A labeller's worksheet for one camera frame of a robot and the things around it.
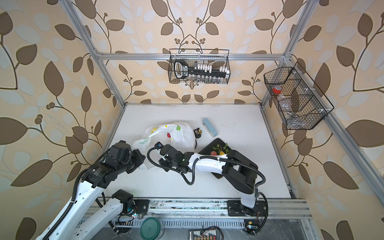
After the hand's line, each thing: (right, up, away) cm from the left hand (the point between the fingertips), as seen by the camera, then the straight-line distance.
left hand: (148, 155), depth 74 cm
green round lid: (+5, -27, -13) cm, 30 cm away
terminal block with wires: (+29, -34, -7) cm, 45 cm away
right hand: (+5, -4, +8) cm, 11 cm away
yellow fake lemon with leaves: (+40, -1, +17) cm, 43 cm away
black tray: (+31, -1, +20) cm, 38 cm away
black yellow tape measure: (+25, +9, +26) cm, 37 cm away
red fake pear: (+35, -3, +18) cm, 39 cm away
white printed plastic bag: (+14, +9, +10) cm, 19 cm away
